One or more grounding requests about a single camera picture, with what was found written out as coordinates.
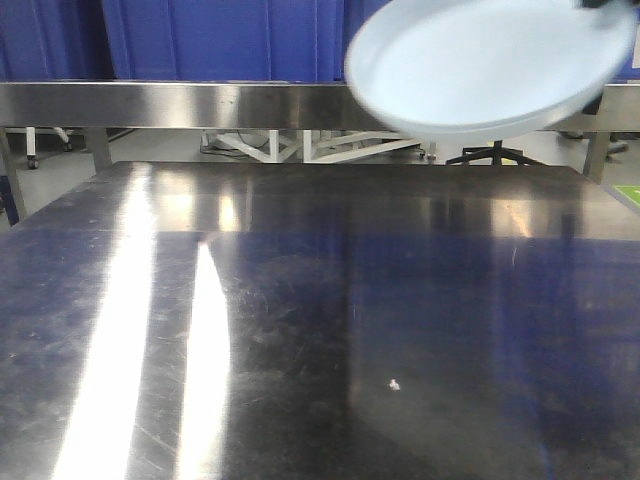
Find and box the stainless steel shelf rail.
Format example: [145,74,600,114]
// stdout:
[0,79,640,133]

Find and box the white metal frame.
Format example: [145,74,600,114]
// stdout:
[200,129,437,164]

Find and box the blue plastic crate centre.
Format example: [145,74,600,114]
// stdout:
[102,0,383,83]

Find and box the blue plastic crate left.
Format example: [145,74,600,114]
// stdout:
[1,1,114,81]

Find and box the pale blue plate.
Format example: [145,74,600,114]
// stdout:
[344,1,637,141]

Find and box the steel shelf leg left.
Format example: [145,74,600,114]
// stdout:
[85,128,113,174]

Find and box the blue plastic crate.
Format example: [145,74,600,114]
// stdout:
[102,0,383,83]
[1,1,114,81]

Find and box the steel shelf leg right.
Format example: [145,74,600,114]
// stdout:
[582,132,610,184]

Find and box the white cart leg with caster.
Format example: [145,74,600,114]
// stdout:
[25,126,76,170]

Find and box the black office chair base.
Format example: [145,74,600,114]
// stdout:
[445,141,541,166]

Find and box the steel shelf leg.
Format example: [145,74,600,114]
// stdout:
[582,132,610,184]
[85,128,113,174]

